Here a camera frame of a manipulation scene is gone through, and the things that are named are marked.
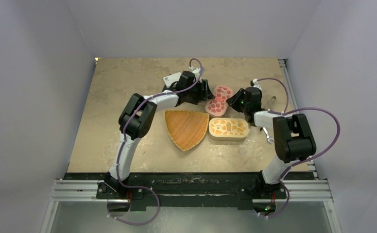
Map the right aluminium rail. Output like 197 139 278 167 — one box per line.
278 58 319 180

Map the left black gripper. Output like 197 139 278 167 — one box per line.
186 81 214 101

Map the white small device box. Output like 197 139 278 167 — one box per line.
163 72 182 88

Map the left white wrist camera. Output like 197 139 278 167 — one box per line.
189 66 205 82

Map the beige lunch box lid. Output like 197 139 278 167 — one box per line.
208 118 250 139

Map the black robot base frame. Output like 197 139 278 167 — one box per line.
63 172 314 214

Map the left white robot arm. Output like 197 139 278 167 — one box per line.
104 67 214 199

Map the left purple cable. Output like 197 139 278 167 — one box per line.
116 58 206 190

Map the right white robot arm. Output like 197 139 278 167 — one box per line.
226 87 317 198

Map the pink lunch box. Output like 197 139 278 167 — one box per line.
205 105 228 117

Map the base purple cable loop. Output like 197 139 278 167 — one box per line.
106 185 162 226

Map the woven bamboo basket tray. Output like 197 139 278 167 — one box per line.
164 110 210 151

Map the pink lunch box lid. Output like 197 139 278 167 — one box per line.
206 85 234 107

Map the beige lunch box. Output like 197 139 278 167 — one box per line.
209 130 249 141

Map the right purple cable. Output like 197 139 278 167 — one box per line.
256 78 341 181

